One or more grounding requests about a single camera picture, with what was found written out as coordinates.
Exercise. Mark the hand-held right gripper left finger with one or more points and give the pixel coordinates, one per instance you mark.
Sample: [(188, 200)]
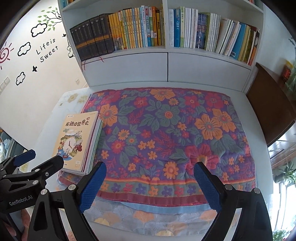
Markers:
[(92, 185)]

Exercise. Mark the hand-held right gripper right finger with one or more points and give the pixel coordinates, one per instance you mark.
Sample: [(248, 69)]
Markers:
[(208, 185)]

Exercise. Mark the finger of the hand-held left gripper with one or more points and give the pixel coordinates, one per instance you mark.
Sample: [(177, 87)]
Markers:
[(55, 161), (24, 156)]

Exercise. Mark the stack of picture books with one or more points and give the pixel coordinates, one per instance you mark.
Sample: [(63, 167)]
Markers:
[(92, 148)]

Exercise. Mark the person's left forearm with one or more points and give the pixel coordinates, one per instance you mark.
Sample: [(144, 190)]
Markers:
[(23, 220)]

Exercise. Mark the row of dark and yellow books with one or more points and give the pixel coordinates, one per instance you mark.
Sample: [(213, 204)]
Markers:
[(129, 30)]

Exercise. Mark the row of white and blue books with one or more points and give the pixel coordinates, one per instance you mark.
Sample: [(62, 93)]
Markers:
[(208, 32)]

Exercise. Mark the row of shelved books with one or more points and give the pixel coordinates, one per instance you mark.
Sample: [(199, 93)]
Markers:
[(66, 2)]

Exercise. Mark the floral blanket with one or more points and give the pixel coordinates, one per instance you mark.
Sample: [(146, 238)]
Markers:
[(161, 127)]

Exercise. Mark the green potted plant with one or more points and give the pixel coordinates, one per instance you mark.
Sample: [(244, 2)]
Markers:
[(279, 235), (286, 173)]

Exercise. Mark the brown wooden cabinet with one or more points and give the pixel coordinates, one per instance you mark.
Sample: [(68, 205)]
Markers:
[(270, 104)]

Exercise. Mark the white bookshelf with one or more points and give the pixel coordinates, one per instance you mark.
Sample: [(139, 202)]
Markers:
[(208, 69)]

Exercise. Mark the glass vase with green plant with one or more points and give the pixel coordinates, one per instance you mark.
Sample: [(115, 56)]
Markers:
[(292, 78)]

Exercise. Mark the red and yellow packet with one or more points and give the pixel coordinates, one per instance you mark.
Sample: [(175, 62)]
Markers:
[(286, 71)]

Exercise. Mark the white wall switch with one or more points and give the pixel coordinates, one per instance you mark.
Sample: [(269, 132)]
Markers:
[(1, 87), (7, 80)]

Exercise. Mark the red sun wall decal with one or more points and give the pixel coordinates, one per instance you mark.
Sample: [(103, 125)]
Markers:
[(4, 54)]

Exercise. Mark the black lettering wall decal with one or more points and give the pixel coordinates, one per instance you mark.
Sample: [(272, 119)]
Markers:
[(47, 49)]

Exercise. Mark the bear wall decal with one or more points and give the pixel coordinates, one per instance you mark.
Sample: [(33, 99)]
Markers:
[(69, 49)]

